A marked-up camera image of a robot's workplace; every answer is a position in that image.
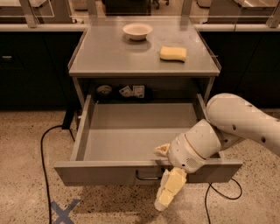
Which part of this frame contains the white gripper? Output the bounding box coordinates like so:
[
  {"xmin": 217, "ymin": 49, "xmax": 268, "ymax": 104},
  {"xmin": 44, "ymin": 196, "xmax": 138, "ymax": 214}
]
[{"xmin": 154, "ymin": 119, "xmax": 221, "ymax": 211}]

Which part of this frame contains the grey top drawer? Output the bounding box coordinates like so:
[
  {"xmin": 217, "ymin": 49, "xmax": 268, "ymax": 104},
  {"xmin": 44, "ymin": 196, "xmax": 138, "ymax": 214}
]
[{"xmin": 54, "ymin": 95, "xmax": 242, "ymax": 186}]

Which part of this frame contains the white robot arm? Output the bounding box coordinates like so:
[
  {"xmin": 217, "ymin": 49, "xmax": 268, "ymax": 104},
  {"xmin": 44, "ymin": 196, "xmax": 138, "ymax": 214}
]
[{"xmin": 155, "ymin": 93, "xmax": 280, "ymax": 211}]

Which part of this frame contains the grey drawer cabinet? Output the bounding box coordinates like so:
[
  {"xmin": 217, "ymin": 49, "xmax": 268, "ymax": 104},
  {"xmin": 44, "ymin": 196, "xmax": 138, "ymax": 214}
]
[{"xmin": 69, "ymin": 17, "xmax": 221, "ymax": 104}]

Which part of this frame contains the white tag card right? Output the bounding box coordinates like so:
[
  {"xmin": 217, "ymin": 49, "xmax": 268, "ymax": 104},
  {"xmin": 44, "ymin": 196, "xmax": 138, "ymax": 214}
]
[{"xmin": 133, "ymin": 86, "xmax": 144, "ymax": 98}]

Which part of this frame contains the white tag card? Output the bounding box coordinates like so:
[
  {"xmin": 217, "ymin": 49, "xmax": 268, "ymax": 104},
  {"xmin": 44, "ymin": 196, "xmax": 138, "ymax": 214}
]
[
  {"xmin": 133, "ymin": 86, "xmax": 144, "ymax": 98},
  {"xmin": 119, "ymin": 86, "xmax": 133, "ymax": 98}
]

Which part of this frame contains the white tag card left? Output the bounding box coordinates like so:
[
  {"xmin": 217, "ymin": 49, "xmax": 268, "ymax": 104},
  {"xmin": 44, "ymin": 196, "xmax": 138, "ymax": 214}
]
[{"xmin": 119, "ymin": 86, "xmax": 133, "ymax": 98}]

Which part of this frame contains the yellow sponge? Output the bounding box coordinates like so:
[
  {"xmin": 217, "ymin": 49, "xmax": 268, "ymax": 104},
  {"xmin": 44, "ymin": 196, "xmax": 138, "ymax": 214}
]
[{"xmin": 159, "ymin": 46, "xmax": 187, "ymax": 62}]

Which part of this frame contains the blue tape cross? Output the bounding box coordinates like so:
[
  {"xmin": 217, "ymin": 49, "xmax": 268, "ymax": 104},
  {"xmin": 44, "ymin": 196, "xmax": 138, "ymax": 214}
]
[{"xmin": 51, "ymin": 199, "xmax": 80, "ymax": 224}]

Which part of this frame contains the white bowl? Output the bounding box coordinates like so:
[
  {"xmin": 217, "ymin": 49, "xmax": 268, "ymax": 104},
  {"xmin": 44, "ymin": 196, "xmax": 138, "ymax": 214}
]
[{"xmin": 122, "ymin": 23, "xmax": 152, "ymax": 41}]

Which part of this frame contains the black cable right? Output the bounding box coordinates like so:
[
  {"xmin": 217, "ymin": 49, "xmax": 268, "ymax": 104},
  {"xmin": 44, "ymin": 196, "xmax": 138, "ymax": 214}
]
[{"xmin": 204, "ymin": 178, "xmax": 243, "ymax": 224}]

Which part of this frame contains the black cable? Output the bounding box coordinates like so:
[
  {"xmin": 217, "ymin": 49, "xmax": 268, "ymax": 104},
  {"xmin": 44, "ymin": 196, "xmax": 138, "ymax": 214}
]
[
  {"xmin": 204, "ymin": 178, "xmax": 243, "ymax": 224},
  {"xmin": 39, "ymin": 124, "xmax": 77, "ymax": 224}
]

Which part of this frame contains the black cable left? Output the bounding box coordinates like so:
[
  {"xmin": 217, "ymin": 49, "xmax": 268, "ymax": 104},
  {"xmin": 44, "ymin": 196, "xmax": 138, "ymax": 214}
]
[{"xmin": 39, "ymin": 124, "xmax": 77, "ymax": 224}]

